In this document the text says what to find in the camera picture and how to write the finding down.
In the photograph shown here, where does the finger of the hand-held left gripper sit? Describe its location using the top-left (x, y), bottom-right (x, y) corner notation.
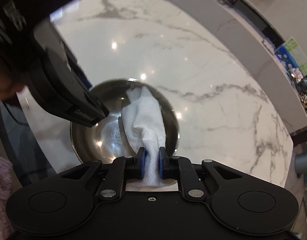
top-left (90, 90), bottom-right (110, 121)

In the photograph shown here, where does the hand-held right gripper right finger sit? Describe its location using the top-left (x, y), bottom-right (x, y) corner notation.
top-left (158, 146), bottom-right (244, 198)

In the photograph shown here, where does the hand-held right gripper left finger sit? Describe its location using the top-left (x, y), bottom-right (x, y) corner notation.
top-left (61, 147), bottom-right (146, 201)

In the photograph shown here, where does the blue steel bowl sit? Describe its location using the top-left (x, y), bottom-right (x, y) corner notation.
top-left (70, 78), bottom-right (181, 165)

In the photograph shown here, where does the white cloth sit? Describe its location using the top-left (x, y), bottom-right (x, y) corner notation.
top-left (121, 86), bottom-right (169, 188)

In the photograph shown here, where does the person's left hand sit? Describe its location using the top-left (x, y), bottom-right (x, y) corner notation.
top-left (0, 52), bottom-right (26, 103)

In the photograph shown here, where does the pink fluffy cloth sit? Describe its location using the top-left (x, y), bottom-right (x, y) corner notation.
top-left (0, 152), bottom-right (14, 238)

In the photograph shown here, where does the grey trash can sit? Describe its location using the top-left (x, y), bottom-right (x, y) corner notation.
top-left (295, 152), bottom-right (307, 174)

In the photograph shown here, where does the lotus pond painting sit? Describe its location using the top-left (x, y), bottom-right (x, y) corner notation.
top-left (273, 37), bottom-right (307, 77)

